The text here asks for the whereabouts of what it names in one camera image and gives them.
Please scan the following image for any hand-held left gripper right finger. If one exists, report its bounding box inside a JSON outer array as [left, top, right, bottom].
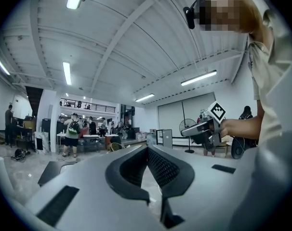
[[147, 144, 195, 230]]

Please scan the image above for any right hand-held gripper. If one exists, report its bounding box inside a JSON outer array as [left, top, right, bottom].
[[180, 100, 227, 153]]

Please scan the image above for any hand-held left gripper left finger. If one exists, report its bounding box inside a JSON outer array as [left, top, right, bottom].
[[104, 144, 151, 206]]

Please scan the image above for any person's right forearm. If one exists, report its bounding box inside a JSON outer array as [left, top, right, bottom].
[[220, 114, 265, 140]]

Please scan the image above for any white roller door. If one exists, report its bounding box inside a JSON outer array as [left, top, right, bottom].
[[157, 92, 216, 139]]

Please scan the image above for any black standing fan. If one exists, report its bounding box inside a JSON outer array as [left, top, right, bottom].
[[179, 118, 197, 154]]

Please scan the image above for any yellow wicker chair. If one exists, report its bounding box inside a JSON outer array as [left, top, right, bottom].
[[110, 142, 126, 152]]

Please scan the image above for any white folding table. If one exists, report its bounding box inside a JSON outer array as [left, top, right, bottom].
[[83, 134, 100, 153]]

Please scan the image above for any red chair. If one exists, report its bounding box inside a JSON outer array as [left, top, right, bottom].
[[78, 127, 90, 139]]

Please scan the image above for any beige shirt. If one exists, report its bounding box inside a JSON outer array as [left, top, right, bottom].
[[247, 0, 292, 145]]

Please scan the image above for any black balcony railing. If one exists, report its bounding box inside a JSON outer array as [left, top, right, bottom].
[[60, 97, 117, 113]]

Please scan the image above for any white leaning board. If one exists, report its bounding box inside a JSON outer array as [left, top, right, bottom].
[[35, 131, 51, 152]]

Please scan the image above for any black cabinet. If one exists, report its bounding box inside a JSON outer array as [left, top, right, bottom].
[[41, 118, 52, 136]]

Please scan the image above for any person's head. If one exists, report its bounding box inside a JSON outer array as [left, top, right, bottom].
[[196, 0, 261, 33]]

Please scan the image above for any yellow crate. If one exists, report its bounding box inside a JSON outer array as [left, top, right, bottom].
[[23, 120, 37, 130]]

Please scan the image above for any black workbench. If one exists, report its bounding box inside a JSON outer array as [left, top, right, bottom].
[[14, 119, 37, 152]]

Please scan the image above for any black staircase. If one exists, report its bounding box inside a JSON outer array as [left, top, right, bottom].
[[25, 85, 44, 116]]

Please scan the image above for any black device with cables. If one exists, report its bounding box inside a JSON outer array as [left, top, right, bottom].
[[231, 137, 246, 160]]

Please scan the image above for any black head-worn camera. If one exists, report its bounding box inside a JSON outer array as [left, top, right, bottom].
[[183, 0, 211, 30]]

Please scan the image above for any black cable bundle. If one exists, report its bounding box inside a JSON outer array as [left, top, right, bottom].
[[11, 148, 29, 161]]

